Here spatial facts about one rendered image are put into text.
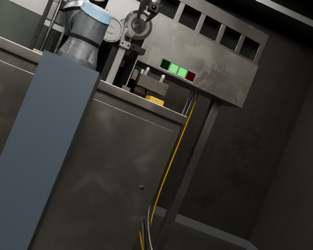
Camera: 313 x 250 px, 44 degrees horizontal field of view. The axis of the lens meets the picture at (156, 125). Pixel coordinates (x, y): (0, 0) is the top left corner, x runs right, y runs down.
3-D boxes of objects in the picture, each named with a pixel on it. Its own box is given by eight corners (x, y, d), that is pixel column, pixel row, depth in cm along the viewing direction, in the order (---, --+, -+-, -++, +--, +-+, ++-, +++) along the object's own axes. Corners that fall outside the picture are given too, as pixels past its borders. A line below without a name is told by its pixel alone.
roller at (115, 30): (95, 34, 188) (104, 11, 188) (88, 39, 212) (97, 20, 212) (117, 44, 191) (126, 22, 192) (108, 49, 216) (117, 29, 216)
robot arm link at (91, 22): (74, 31, 133) (89, -5, 133) (65, 33, 144) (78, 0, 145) (105, 46, 138) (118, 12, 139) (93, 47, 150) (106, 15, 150)
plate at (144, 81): (136, 84, 193) (141, 73, 193) (120, 84, 231) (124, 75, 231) (164, 96, 198) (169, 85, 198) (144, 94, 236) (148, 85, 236)
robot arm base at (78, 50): (93, 70, 134) (104, 44, 134) (52, 53, 132) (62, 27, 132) (95, 75, 149) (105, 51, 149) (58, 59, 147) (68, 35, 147)
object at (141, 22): (148, 28, 193) (135, 34, 192) (147, 29, 195) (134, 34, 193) (142, 14, 192) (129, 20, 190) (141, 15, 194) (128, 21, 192)
